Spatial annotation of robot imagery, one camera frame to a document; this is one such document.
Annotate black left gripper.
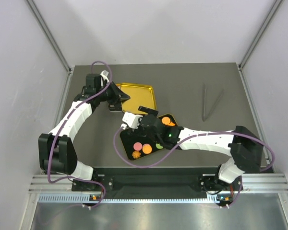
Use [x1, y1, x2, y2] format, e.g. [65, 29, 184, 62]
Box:
[96, 80, 130, 105]

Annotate black gold-rimmed tray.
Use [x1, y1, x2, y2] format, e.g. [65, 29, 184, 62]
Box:
[120, 114, 183, 161]

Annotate yellow dotted cracker cookie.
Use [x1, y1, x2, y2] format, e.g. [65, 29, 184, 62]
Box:
[142, 144, 152, 155]

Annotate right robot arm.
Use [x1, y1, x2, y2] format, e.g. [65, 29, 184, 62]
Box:
[122, 112, 263, 190]

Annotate metal tongs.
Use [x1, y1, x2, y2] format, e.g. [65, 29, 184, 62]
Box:
[201, 84, 224, 122]

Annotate gold tin lid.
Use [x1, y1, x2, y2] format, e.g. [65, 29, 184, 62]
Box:
[117, 83, 157, 115]

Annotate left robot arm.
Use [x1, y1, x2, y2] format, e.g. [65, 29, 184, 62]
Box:
[38, 70, 130, 190]

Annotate yellow dotted cracker top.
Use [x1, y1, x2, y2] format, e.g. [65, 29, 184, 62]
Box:
[161, 116, 171, 125]

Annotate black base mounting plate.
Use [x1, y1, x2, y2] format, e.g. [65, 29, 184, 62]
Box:
[72, 167, 239, 199]

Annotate dark green cookie tin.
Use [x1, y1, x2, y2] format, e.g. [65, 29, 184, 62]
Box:
[108, 103, 122, 113]

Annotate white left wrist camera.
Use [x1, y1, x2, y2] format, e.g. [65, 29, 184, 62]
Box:
[100, 70, 109, 82]

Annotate pink sandwich cookie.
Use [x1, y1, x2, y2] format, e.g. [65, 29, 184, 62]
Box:
[133, 142, 143, 151]

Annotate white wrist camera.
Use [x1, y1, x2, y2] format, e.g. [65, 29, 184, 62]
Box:
[121, 112, 143, 130]
[100, 70, 109, 82]

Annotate aluminium frame rail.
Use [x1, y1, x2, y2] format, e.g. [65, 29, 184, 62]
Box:
[29, 173, 288, 205]

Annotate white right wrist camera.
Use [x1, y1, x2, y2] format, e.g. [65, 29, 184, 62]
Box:
[121, 112, 143, 130]

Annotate orange star piped cookie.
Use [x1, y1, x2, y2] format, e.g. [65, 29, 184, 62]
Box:
[132, 151, 141, 159]

